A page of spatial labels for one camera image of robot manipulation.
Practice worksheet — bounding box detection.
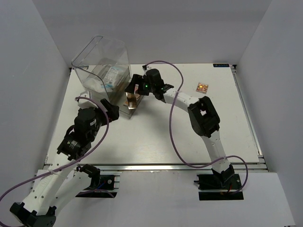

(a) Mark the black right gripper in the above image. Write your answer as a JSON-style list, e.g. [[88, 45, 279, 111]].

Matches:
[[125, 74, 155, 96]]

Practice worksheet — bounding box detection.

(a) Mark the twelve-pan brown eyeshadow palette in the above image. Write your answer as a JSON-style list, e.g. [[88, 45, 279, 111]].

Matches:
[[126, 93, 140, 109]]

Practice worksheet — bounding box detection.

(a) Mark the white cotton pad pack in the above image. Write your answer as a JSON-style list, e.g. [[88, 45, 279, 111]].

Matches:
[[104, 67, 121, 88], [83, 78, 113, 93]]

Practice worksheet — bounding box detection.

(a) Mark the clear acrylic drawer organizer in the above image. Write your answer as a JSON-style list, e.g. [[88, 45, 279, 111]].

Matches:
[[71, 35, 135, 118]]

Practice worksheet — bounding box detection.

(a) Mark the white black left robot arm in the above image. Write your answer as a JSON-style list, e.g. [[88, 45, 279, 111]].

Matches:
[[10, 97, 119, 227]]

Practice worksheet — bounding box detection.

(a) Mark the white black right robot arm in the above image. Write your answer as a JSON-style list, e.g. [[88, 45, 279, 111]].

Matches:
[[125, 69, 234, 189]]

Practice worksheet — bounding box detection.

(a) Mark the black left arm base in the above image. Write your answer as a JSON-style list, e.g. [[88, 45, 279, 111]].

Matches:
[[71, 164, 121, 198]]

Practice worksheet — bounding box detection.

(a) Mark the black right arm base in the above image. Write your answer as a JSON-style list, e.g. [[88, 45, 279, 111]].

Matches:
[[194, 174, 244, 201]]

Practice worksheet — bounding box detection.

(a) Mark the black XDOF label sticker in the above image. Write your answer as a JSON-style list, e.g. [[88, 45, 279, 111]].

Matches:
[[213, 63, 230, 68]]

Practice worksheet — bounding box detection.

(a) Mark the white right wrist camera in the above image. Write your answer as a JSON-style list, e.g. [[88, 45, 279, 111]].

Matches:
[[142, 65, 151, 74]]

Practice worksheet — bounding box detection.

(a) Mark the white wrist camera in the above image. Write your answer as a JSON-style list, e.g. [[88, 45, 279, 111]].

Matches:
[[75, 91, 97, 109], [142, 65, 151, 74]]

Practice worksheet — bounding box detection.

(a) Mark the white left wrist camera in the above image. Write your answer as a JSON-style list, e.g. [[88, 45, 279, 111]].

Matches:
[[75, 91, 97, 109]]

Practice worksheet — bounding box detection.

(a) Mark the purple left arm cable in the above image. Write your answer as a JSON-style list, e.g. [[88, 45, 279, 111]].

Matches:
[[0, 96, 111, 224]]

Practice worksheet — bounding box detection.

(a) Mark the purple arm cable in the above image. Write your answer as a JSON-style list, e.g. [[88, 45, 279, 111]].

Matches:
[[0, 96, 111, 224], [142, 60, 249, 195]]

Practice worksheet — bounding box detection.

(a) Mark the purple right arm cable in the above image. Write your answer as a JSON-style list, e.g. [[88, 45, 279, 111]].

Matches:
[[142, 60, 249, 195]]

